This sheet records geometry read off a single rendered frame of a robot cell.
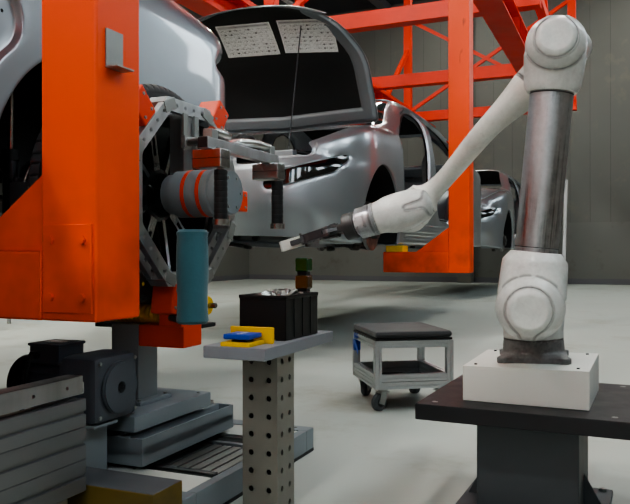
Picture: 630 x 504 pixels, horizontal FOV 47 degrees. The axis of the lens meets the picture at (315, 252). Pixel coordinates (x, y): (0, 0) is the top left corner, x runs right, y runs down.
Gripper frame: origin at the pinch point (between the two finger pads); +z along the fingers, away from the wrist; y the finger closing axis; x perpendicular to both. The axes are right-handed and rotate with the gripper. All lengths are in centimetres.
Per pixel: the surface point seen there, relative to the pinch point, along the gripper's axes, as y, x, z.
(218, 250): -12.4, -6.0, 28.8
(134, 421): 23, 37, 49
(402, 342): -108, 42, 1
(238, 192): 1.7, -18.8, 11.4
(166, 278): 16.5, 1.1, 32.9
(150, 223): 8.1, -17.0, 38.5
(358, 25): -604, -283, 68
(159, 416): 12, 38, 48
